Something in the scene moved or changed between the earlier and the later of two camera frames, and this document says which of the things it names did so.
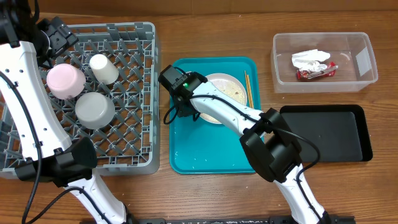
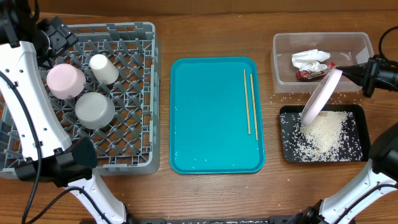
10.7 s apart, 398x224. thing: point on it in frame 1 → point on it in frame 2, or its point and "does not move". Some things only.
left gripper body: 61,38 does not move
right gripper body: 185,112 → 380,73
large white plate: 231,86 → 320,96
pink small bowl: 65,81 does not move
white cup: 103,69 does not move
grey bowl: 94,110 does not move
